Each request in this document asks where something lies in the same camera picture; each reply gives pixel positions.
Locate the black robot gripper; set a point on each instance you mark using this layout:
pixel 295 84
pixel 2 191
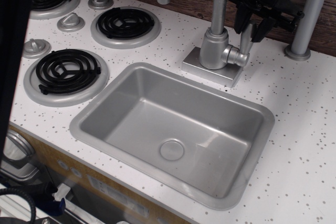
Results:
pixel 275 13

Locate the silver faucet lever handle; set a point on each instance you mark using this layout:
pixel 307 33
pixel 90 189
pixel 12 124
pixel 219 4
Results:
pixel 240 56

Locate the silver toy faucet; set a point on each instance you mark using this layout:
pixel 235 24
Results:
pixel 206 62

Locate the grey support pole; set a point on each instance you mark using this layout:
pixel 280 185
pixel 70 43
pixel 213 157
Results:
pixel 299 50

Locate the grey toy sink basin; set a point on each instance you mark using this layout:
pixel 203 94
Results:
pixel 200 141

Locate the back right stove burner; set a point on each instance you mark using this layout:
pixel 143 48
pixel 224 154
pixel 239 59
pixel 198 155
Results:
pixel 125 28

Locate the stove burner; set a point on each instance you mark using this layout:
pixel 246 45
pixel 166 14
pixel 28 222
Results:
pixel 66 77
pixel 125 28
pixel 48 9

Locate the silver knob back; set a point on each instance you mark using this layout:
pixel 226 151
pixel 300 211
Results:
pixel 100 4

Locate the silver knob middle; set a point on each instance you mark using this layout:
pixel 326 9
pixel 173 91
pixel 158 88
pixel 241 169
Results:
pixel 70 23

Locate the front right stove burner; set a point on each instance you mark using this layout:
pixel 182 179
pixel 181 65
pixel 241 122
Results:
pixel 66 77

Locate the back left stove burner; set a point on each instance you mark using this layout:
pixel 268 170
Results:
pixel 48 9

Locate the silver knob front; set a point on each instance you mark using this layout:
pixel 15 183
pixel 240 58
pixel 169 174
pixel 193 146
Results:
pixel 36 48

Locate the silver oven knob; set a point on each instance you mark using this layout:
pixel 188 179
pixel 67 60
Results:
pixel 17 150

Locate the blue clamp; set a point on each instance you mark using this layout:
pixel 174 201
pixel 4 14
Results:
pixel 58 207

